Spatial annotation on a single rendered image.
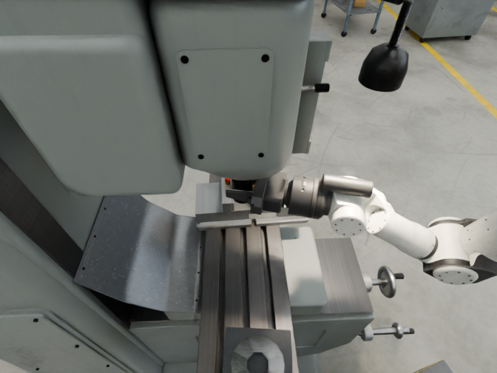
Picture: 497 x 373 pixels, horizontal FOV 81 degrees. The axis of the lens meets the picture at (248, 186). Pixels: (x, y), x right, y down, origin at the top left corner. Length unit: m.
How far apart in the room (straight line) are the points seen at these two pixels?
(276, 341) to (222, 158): 0.34
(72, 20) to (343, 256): 1.02
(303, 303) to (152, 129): 0.70
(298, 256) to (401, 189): 1.68
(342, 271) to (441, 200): 1.65
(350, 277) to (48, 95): 0.98
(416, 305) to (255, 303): 1.40
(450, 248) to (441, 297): 1.42
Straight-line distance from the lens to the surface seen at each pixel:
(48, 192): 0.67
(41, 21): 0.39
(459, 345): 2.09
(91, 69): 0.38
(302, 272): 0.97
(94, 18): 0.36
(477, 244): 0.73
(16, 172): 0.61
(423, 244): 0.73
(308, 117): 0.52
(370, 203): 0.70
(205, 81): 0.38
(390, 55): 0.54
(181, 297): 0.89
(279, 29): 0.36
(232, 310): 0.80
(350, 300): 1.07
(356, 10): 4.91
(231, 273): 0.83
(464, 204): 2.71
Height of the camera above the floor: 1.72
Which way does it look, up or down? 49 degrees down
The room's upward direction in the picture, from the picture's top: straight up
